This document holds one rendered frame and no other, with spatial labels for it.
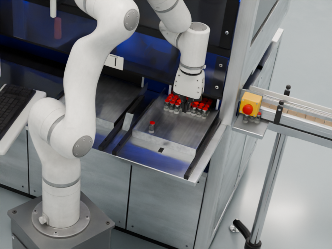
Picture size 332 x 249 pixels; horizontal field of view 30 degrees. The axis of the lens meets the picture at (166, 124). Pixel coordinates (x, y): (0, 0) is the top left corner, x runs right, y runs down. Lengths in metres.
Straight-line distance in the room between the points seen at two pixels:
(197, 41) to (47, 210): 0.72
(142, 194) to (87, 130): 1.20
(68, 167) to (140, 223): 1.22
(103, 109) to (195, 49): 0.64
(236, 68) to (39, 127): 0.89
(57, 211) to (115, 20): 0.67
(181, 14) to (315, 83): 2.96
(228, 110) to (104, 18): 0.98
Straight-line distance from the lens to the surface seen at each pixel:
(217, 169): 2.68
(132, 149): 2.34
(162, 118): 2.51
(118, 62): 2.58
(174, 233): 3.01
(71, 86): 1.75
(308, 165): 3.91
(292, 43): 5.26
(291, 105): 2.58
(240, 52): 2.36
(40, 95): 2.75
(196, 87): 2.12
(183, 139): 2.42
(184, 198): 2.85
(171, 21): 1.90
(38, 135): 1.86
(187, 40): 2.04
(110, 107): 2.55
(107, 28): 1.65
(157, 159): 2.30
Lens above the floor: 2.33
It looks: 36 degrees down
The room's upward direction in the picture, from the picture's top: 7 degrees clockwise
